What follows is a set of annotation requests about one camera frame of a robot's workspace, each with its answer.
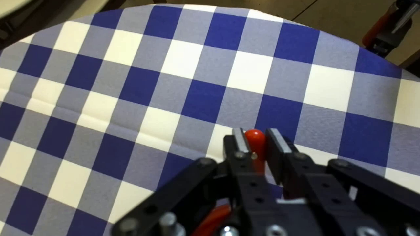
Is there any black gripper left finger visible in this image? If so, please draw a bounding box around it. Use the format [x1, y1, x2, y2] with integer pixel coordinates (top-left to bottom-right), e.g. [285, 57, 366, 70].
[110, 126, 282, 236]

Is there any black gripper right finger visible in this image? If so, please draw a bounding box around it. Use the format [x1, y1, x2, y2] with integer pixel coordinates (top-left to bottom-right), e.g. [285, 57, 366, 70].
[264, 127, 420, 236]

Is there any red handled metal spoon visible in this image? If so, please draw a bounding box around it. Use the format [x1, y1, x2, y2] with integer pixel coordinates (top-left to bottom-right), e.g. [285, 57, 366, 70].
[243, 127, 269, 176]

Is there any blue white checkered tablecloth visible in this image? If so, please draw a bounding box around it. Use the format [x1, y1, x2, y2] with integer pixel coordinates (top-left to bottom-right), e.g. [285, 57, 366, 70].
[0, 3, 420, 236]

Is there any orange handled black clamp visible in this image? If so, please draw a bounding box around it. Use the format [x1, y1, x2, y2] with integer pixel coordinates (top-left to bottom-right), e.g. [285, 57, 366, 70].
[361, 0, 420, 59]

